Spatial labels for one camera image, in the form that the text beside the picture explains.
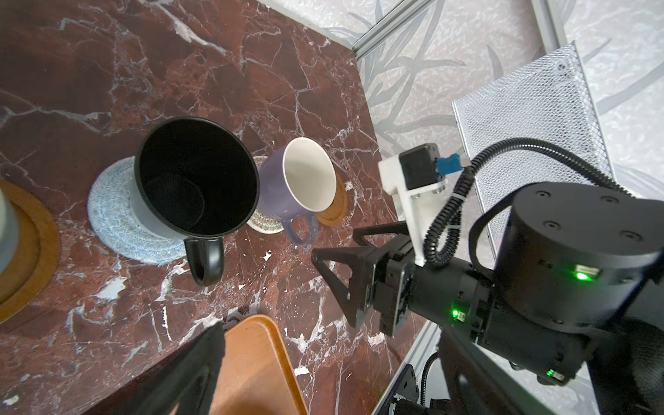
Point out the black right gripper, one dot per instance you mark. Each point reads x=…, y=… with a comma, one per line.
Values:
x=387, y=280

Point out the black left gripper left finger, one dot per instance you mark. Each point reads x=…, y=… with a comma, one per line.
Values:
x=184, y=385

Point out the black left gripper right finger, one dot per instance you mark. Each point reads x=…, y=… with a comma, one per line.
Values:
x=477, y=385

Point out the white mug purple handle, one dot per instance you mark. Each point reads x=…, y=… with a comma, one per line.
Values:
x=296, y=183

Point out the black mug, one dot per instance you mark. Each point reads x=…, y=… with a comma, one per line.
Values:
x=194, y=182

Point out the light blue mug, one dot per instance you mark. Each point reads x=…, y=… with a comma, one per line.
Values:
x=9, y=232

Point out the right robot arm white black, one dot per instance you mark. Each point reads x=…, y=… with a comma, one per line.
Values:
x=559, y=276

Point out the light wooden round coaster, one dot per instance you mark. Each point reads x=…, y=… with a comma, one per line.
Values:
x=338, y=210

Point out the multicolour woven coaster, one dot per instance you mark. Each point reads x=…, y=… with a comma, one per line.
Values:
x=264, y=220

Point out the grey-blue woven coaster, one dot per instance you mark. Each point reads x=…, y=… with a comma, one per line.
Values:
x=110, y=215

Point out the dark wooden round coaster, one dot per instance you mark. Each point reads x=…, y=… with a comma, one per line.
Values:
x=38, y=252

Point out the orange-brown serving tray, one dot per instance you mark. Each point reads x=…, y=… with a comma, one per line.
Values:
x=256, y=375

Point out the aluminium front rail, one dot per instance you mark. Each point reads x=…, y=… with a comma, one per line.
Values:
x=420, y=351

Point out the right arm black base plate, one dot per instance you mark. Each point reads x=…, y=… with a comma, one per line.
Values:
x=405, y=387

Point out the white wire mesh basket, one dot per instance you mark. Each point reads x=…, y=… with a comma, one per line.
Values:
x=548, y=99

